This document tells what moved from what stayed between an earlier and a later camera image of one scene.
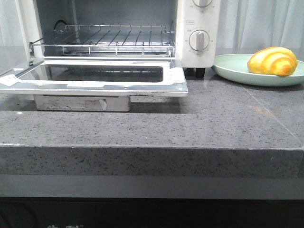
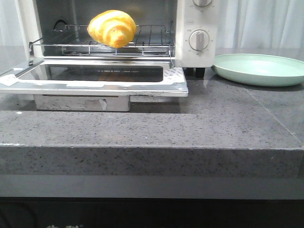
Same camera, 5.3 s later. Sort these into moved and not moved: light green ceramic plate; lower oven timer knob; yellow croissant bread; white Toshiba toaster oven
Moved: yellow croissant bread
Not moved: light green ceramic plate; white Toshiba toaster oven; lower oven timer knob
